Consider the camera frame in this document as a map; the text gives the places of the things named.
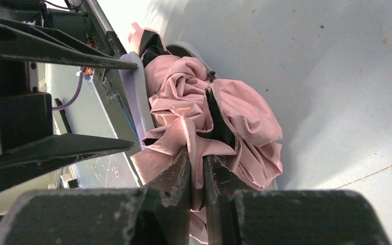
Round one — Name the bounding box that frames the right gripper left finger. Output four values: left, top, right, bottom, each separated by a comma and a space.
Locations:
0, 149, 191, 244

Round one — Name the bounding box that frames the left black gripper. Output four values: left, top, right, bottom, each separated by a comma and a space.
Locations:
0, 18, 137, 192

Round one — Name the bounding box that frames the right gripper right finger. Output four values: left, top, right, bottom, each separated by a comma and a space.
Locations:
203, 156, 390, 244

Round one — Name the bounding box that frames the pink folding umbrella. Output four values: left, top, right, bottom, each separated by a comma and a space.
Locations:
128, 23, 283, 244

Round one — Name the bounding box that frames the white oval storage case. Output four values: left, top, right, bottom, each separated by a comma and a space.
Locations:
120, 45, 218, 156

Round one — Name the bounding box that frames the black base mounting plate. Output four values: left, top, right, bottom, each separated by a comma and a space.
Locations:
47, 8, 142, 188

